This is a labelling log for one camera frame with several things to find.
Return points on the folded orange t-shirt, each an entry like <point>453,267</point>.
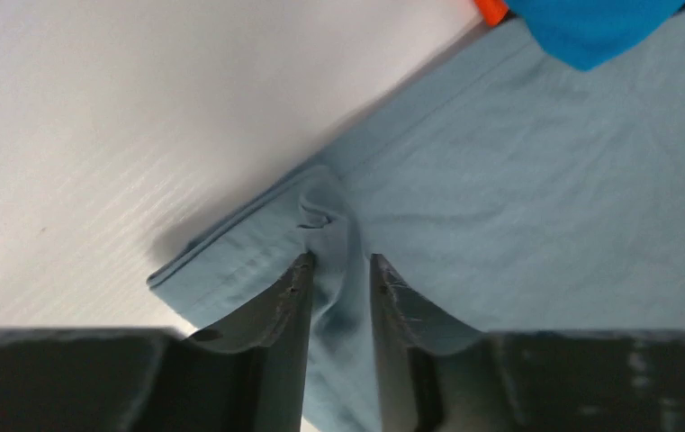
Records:
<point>493,12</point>

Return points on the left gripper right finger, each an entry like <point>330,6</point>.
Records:
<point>421,355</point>

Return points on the folded blue t-shirt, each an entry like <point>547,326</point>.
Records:
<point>584,34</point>

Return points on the grey-blue t-shirt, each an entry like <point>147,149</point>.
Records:
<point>508,188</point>

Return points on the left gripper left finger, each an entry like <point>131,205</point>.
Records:
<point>258,355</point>

